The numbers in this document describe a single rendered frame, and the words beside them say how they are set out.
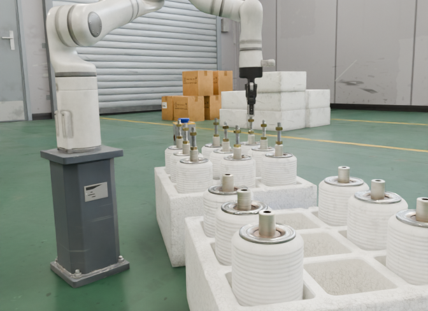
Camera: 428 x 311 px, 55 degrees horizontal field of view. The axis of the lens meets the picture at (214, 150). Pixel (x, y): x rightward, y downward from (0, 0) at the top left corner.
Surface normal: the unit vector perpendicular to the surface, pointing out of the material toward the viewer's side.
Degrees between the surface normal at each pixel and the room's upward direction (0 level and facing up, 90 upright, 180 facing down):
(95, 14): 79
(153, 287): 0
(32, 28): 90
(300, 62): 90
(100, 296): 0
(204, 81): 90
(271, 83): 90
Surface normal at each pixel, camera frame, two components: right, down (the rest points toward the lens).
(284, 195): 0.23, 0.15
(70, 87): 0.00, 0.16
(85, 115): 0.59, 0.11
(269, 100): -0.73, 0.12
